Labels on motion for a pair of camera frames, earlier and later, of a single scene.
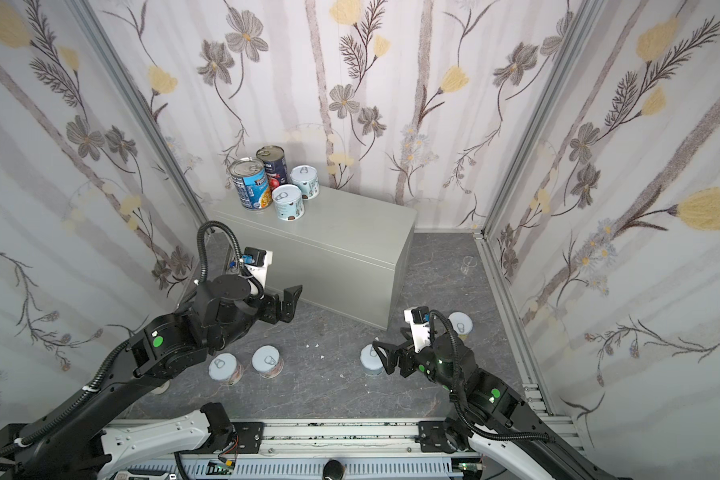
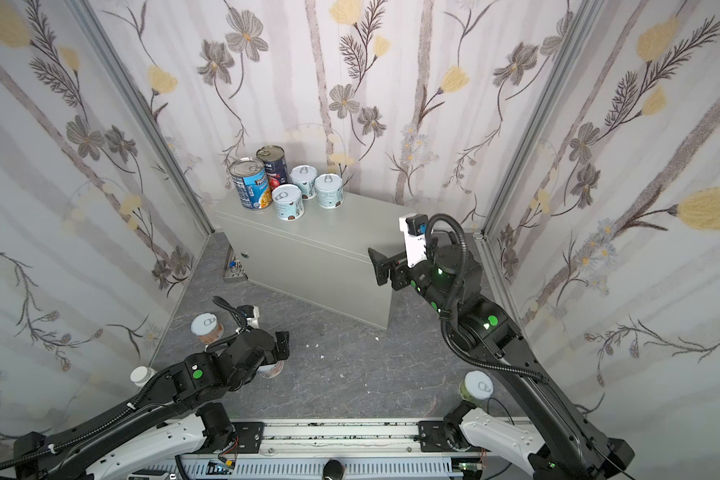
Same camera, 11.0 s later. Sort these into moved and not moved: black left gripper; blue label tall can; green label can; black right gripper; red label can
Moved: black left gripper; black right gripper
Not moved: red label can; blue label tall can; green label can
